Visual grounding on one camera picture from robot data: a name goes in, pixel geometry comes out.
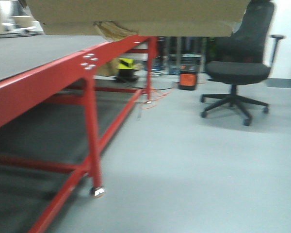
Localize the large brown cardboard box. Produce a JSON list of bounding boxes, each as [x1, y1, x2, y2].
[[22, 0, 249, 36]]

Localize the orange black heater box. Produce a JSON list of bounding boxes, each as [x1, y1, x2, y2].
[[178, 65, 199, 91]]

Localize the crumpled clear packing tape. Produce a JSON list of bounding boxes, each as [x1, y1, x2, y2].
[[93, 21, 138, 42]]

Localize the black office chair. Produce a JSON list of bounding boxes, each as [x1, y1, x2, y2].
[[200, 0, 285, 126]]

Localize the dark blue table mat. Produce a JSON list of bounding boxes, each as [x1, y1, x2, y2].
[[0, 35, 106, 81]]

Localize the orange extension cable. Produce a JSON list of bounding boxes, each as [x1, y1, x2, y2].
[[139, 81, 179, 110]]

